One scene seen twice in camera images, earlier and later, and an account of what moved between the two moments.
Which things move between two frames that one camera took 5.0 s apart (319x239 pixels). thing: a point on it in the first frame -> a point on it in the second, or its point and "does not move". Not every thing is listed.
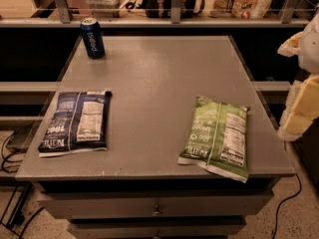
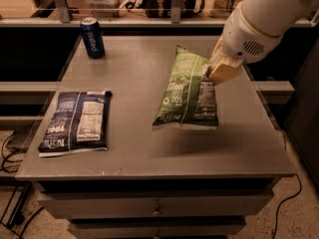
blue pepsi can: [93, 38] does not move
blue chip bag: [78, 122] does not move
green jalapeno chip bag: [217, 137] -> [189, 97]
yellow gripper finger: [283, 133] -> [217, 51]
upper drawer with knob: [174, 205] does not move
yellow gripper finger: [306, 109] -> [224, 71]
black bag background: [158, 1] does not move
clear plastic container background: [104, 1] does not move
